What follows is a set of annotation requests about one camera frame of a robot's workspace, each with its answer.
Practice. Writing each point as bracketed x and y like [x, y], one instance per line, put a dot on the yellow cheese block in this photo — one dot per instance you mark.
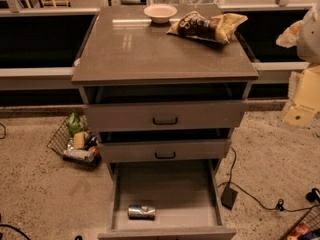
[79, 140]

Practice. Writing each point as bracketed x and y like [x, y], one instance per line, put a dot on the top grey drawer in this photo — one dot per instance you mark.
[164, 116]

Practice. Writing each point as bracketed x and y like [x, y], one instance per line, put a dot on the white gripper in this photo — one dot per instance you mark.
[310, 40]

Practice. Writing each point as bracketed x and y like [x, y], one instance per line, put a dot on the black wire basket left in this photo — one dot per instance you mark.
[62, 141]

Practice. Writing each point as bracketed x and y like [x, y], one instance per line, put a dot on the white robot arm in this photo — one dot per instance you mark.
[308, 46]

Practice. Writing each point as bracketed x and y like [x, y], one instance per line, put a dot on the white ceramic bowl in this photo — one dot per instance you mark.
[160, 13]

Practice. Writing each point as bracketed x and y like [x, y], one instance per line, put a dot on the grey drawer cabinet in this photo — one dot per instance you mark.
[128, 59]

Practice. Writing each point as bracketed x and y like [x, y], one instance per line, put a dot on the red snack package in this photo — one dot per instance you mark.
[298, 231]

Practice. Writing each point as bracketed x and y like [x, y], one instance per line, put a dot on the black wire basket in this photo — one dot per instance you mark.
[62, 141]
[312, 219]

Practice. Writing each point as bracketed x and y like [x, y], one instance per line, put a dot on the green leafy vegetable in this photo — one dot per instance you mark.
[74, 124]

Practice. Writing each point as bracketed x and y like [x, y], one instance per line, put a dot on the silver redbull can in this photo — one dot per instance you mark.
[141, 212]

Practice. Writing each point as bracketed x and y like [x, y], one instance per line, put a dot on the silver can in basket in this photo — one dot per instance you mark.
[81, 155]

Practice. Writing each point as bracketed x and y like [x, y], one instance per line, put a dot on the bottom grey drawer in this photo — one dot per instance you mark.
[184, 194]

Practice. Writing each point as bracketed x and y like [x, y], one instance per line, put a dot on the grey drawer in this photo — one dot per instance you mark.
[184, 194]
[164, 116]
[164, 150]

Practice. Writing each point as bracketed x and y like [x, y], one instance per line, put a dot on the middle grey drawer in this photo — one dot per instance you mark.
[164, 150]

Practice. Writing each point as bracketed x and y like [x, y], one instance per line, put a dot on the black power adapter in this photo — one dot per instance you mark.
[228, 197]

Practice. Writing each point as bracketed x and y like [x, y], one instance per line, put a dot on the yellow brown chip bag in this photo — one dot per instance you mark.
[219, 28]

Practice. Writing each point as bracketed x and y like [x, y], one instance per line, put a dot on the black wire basket right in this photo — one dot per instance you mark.
[312, 219]

